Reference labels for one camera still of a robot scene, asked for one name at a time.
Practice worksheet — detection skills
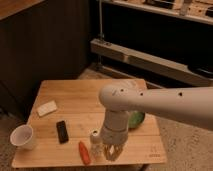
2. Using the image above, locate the metal shelf frame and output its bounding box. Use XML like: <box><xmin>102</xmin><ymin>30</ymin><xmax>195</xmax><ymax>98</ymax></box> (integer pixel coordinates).
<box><xmin>90</xmin><ymin>0</ymin><xmax>213</xmax><ymax>87</ymax></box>

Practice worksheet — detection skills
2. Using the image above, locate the black rectangular phone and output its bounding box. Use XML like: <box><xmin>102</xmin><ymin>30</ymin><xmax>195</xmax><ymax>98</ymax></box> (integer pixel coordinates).
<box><xmin>56</xmin><ymin>121</ymin><xmax>69</xmax><ymax>144</ymax></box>

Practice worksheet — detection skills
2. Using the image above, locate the green bowl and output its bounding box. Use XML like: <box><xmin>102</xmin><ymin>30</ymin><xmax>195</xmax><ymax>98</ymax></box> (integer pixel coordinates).
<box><xmin>128</xmin><ymin>111</ymin><xmax>145</xmax><ymax>129</ymax></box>

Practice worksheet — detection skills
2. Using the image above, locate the clear bottle with white cap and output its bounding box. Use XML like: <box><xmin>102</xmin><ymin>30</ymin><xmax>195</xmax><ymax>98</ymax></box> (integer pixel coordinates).
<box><xmin>90</xmin><ymin>130</ymin><xmax>103</xmax><ymax>157</ymax></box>

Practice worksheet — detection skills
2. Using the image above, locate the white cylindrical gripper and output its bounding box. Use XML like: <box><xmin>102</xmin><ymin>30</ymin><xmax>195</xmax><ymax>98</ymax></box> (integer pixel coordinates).
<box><xmin>100</xmin><ymin>110</ymin><xmax>129</xmax><ymax>161</ymax></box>

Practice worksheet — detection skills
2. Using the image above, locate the orange carrot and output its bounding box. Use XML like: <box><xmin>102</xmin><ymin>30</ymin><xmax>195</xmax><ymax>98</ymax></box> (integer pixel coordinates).
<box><xmin>78</xmin><ymin>141</ymin><xmax>91</xmax><ymax>165</ymax></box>

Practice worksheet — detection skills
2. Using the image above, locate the white sponge block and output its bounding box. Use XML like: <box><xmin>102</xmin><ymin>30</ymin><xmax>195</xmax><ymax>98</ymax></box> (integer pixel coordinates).
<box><xmin>37</xmin><ymin>101</ymin><xmax>57</xmax><ymax>117</ymax></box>

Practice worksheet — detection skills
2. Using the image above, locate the white paper cup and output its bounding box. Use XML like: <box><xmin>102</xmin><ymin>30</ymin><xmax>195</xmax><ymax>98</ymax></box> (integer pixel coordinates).
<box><xmin>10</xmin><ymin>125</ymin><xmax>36</xmax><ymax>150</ymax></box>

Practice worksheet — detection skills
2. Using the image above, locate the wooden table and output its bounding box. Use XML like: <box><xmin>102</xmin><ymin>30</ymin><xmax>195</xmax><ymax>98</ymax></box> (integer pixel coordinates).
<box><xmin>12</xmin><ymin>79</ymin><xmax>167</xmax><ymax>168</ymax></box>

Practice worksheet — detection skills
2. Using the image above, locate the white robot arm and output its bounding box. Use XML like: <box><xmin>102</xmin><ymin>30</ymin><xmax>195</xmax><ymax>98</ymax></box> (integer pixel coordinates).
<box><xmin>99</xmin><ymin>82</ymin><xmax>213</xmax><ymax>161</ymax></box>

